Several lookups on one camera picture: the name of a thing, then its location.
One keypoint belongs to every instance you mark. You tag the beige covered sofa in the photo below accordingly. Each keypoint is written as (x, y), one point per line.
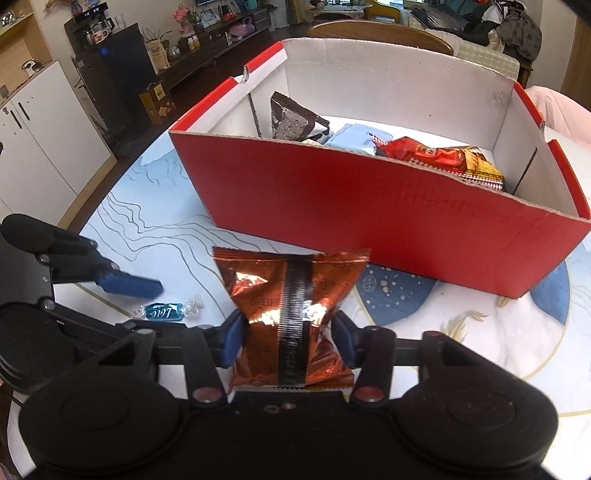
(489, 56)

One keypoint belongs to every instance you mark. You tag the shiny copper snack packet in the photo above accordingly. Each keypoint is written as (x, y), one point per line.
(268, 295)

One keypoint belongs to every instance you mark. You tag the red cardboard box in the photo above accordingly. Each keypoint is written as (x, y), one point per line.
(369, 207)

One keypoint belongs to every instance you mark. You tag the red checkered snack packet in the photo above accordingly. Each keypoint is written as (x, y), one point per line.
(429, 154)

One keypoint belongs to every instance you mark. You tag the blue candy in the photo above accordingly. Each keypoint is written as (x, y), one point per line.
(164, 313)

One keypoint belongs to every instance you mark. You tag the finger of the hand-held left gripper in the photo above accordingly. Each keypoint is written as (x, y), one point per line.
(92, 321)
(131, 285)

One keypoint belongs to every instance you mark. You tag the pink padded chair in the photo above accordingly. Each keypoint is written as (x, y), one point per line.
(563, 115)

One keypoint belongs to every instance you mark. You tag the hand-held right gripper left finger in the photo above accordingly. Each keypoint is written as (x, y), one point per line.
(233, 341)

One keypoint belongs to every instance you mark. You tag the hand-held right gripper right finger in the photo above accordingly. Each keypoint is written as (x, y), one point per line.
(341, 339)

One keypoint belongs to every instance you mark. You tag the white cabinet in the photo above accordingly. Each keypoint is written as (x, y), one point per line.
(41, 138)

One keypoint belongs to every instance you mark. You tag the grey backpack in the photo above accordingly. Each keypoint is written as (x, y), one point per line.
(519, 30)

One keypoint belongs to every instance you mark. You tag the dark wooden TV cabinet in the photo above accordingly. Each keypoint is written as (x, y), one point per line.
(217, 46)

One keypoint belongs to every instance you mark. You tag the black tall cabinet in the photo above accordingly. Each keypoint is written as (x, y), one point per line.
(120, 69)

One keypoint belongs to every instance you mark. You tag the yellow chair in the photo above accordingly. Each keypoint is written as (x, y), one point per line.
(385, 9)

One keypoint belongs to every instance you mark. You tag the dark brown snack packet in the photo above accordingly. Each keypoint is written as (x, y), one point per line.
(291, 120)

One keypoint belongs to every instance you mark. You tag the light blue snack packet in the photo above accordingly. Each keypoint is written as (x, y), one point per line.
(353, 138)

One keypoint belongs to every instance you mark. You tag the yellow brown gift box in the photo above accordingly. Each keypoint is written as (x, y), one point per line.
(157, 102)

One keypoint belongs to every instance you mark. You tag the wooden chair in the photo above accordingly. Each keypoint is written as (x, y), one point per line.
(378, 34)

